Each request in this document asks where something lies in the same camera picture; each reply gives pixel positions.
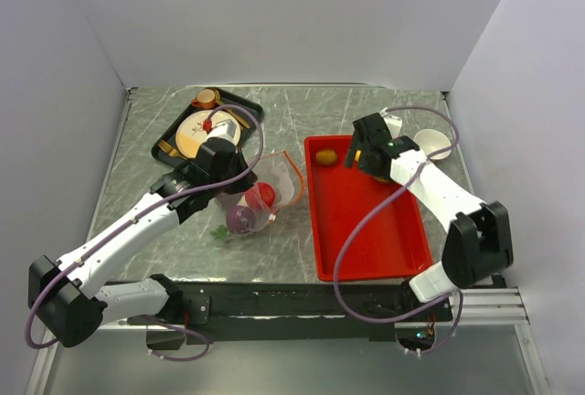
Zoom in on red apple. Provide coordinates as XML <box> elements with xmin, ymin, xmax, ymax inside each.
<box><xmin>244</xmin><ymin>182</ymin><xmax>276</xmax><ymax>210</ymax></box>

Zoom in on purple onion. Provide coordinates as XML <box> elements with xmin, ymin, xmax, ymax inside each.
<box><xmin>226</xmin><ymin>205</ymin><xmax>256</xmax><ymax>234</ymax></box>

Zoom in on clear zip bag orange zipper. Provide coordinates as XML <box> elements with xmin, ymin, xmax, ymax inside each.
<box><xmin>212</xmin><ymin>150</ymin><xmax>305</xmax><ymax>240</ymax></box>

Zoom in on white radish with leaves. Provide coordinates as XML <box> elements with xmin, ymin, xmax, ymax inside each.
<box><xmin>210</xmin><ymin>225</ymin><xmax>229</xmax><ymax>241</ymax></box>

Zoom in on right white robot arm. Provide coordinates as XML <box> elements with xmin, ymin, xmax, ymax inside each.
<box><xmin>345</xmin><ymin>112</ymin><xmax>514</xmax><ymax>320</ymax></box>

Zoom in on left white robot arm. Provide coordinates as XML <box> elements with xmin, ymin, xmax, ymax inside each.
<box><xmin>28</xmin><ymin>137</ymin><xmax>257</xmax><ymax>347</ymax></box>

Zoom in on brown kiwi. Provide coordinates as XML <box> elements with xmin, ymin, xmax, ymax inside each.
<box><xmin>315</xmin><ymin>149</ymin><xmax>338</xmax><ymax>166</ymax></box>

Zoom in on cream and orange plate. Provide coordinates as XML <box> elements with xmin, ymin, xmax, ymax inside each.
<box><xmin>175</xmin><ymin>110</ymin><xmax>239</xmax><ymax>158</ymax></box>

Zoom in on gold spoon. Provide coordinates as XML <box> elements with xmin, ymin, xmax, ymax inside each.
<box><xmin>218</xmin><ymin>101</ymin><xmax>250</xmax><ymax>129</ymax></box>

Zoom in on dark green tray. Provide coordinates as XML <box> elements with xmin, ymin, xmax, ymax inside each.
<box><xmin>151</xmin><ymin>85</ymin><xmax>265</xmax><ymax>177</ymax></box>

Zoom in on gold fork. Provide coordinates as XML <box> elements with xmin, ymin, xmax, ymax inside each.
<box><xmin>156</xmin><ymin>140</ymin><xmax>188</xmax><ymax>165</ymax></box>

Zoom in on white bowl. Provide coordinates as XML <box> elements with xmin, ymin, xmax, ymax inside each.
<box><xmin>414</xmin><ymin>129</ymin><xmax>452</xmax><ymax>161</ymax></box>

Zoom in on orange cup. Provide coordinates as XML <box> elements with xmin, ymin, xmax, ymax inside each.
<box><xmin>191</xmin><ymin>88</ymin><xmax>218</xmax><ymax>110</ymax></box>

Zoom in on red plastic bin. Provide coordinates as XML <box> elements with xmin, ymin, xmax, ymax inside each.
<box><xmin>304</xmin><ymin>135</ymin><xmax>432</xmax><ymax>282</ymax></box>

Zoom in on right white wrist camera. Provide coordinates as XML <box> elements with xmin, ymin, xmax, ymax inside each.
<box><xmin>383</xmin><ymin>113</ymin><xmax>403</xmax><ymax>138</ymax></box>

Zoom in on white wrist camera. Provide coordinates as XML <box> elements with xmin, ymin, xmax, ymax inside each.
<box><xmin>383</xmin><ymin>113</ymin><xmax>403</xmax><ymax>138</ymax></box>
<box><xmin>206</xmin><ymin>120</ymin><xmax>241</xmax><ymax>145</ymax></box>

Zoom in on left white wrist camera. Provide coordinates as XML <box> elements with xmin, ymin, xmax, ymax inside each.
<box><xmin>206</xmin><ymin>120</ymin><xmax>241</xmax><ymax>145</ymax></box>

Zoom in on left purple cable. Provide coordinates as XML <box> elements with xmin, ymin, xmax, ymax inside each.
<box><xmin>25</xmin><ymin>104</ymin><xmax>266</xmax><ymax>349</ymax></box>

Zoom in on aluminium frame rail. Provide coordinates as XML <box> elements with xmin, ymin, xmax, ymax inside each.
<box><xmin>45</xmin><ymin>255</ymin><xmax>531</xmax><ymax>330</ymax></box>

